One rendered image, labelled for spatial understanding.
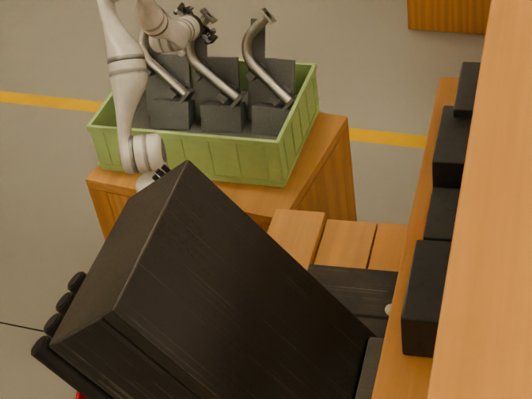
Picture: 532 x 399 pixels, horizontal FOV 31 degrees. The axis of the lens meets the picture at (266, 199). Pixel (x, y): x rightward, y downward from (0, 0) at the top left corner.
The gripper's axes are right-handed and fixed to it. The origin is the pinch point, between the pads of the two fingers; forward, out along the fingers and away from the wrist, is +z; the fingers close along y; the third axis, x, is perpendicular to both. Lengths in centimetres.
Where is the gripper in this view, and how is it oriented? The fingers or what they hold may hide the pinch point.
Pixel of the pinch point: (202, 20)
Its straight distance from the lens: 295.3
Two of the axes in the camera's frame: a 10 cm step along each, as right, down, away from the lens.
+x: -6.5, 6.4, 4.0
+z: 2.3, -3.3, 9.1
